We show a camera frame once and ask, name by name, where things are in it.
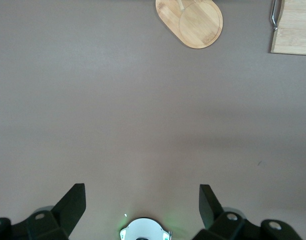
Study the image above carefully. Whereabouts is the wooden cup rack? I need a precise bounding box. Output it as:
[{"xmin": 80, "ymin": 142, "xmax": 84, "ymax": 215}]
[{"xmin": 155, "ymin": 0, "xmax": 224, "ymax": 50}]

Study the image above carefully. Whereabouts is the bamboo cutting board, metal handle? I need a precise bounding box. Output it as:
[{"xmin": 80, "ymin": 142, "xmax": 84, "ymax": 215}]
[{"xmin": 270, "ymin": 0, "xmax": 306, "ymax": 56}]

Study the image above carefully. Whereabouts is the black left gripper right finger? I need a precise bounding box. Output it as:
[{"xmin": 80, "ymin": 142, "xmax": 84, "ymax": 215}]
[{"xmin": 192, "ymin": 184, "xmax": 303, "ymax": 240}]

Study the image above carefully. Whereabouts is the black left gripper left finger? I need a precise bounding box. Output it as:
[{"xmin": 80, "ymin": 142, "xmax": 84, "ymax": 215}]
[{"xmin": 0, "ymin": 183, "xmax": 87, "ymax": 240}]

